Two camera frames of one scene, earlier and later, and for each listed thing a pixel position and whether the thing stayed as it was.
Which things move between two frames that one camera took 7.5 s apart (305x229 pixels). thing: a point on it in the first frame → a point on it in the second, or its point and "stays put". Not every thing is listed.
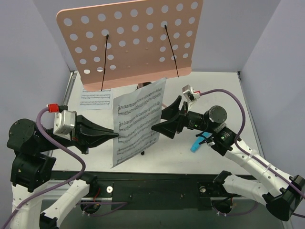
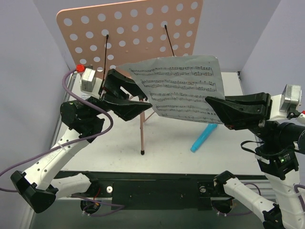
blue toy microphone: x=196 y=142 stays put
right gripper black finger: x=172 y=110 → x=244 y=111
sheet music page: x=134 y=114 → x=179 y=87
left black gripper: x=79 y=134 → x=105 y=88
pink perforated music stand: x=116 y=45 stays put
